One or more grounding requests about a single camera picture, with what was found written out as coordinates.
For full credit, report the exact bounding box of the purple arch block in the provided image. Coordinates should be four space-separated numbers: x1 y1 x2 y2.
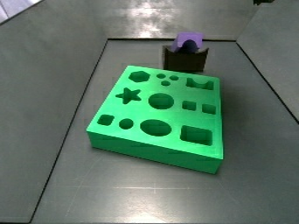
170 32 202 53

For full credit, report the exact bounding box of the black curved fixture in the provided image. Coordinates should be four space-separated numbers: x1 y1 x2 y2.
162 45 209 72

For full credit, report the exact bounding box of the green shape sorter block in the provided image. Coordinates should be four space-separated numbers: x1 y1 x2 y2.
86 66 224 173

